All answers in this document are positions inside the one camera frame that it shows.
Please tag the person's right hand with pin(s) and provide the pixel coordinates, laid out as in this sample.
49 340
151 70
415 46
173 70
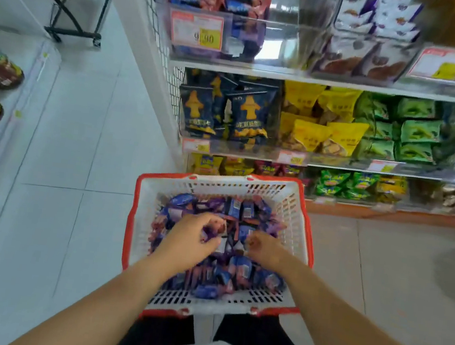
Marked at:
269 252

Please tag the person's left hand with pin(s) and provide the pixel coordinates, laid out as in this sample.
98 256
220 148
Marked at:
183 243

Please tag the person's right fingers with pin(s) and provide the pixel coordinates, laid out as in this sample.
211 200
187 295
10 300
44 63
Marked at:
255 240

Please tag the person's left fingers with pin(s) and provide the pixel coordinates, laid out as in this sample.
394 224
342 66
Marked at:
210 221

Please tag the small purple snack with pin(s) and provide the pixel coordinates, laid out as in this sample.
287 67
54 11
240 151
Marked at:
218 230

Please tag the person's left forearm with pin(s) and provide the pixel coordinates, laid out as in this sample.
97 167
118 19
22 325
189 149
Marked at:
103 308

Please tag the person's right forearm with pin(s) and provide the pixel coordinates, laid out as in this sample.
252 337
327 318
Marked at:
347 338

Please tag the pile of purple blue snack packets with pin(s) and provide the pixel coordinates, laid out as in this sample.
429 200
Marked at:
236 270

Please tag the white basket with red rim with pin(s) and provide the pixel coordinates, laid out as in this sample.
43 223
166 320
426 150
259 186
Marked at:
289 211

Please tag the row of yellow blue packets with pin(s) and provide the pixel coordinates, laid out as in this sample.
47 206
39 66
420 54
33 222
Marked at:
212 164

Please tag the row of magenta packets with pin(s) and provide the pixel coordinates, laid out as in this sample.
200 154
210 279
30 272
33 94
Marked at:
277 169

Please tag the person's black trousers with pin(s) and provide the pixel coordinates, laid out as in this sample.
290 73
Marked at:
257 333

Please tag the pile of bright green packets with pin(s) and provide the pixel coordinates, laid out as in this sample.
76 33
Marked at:
344 184

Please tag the row of dark blue mushroom-print bags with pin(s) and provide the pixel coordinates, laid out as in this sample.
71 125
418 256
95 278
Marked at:
247 114

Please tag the pile of yellow snack bags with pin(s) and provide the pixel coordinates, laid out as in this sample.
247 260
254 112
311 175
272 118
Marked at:
324 128

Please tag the white store shelf unit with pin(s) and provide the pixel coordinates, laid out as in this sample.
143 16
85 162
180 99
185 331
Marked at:
155 87

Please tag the pile of yellow green packets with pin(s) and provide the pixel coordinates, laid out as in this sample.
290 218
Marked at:
391 189

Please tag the stack of green snack bags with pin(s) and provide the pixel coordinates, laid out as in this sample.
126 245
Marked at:
406 130

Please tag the clear acrylic shelf bin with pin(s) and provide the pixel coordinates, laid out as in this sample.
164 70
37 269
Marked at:
284 45

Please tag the large orange price tag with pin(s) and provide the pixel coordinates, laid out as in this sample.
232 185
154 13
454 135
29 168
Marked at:
195 30
441 64

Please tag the row of brown white packets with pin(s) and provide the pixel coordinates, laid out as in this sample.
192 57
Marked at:
365 61

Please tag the low white display shelf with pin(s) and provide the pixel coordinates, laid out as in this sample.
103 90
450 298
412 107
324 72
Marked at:
11 144

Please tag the stack of white purple packets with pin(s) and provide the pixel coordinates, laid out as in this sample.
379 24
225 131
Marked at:
379 13

